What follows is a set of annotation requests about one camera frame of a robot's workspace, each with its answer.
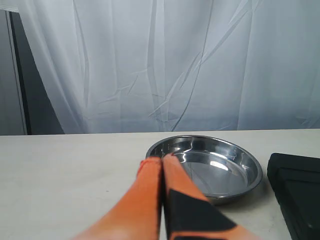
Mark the white backdrop curtain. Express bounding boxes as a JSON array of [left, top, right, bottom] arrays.
[[16, 0, 320, 134]]

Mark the dark grey panel with frame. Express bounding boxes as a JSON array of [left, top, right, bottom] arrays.
[[0, 9, 64, 136]]

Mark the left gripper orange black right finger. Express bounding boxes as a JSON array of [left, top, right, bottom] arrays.
[[162, 154, 260, 240]]

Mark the black tool case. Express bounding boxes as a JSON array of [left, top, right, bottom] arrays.
[[267, 153, 320, 240]]

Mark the round stainless steel bowl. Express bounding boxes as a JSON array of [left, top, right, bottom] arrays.
[[146, 135, 263, 205]]

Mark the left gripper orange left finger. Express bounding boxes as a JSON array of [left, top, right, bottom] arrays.
[[74, 157, 162, 240]]

